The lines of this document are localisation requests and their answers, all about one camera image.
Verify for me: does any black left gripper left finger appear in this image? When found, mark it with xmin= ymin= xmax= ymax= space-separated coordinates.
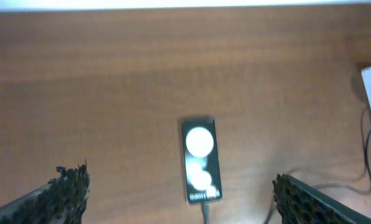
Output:
xmin=0 ymin=163 xmax=90 ymax=224

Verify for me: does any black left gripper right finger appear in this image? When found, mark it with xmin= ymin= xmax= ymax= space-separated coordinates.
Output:
xmin=273 ymin=174 xmax=371 ymax=224

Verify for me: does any black USB charging cable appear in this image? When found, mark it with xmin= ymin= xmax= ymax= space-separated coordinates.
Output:
xmin=201 ymin=105 xmax=371 ymax=224

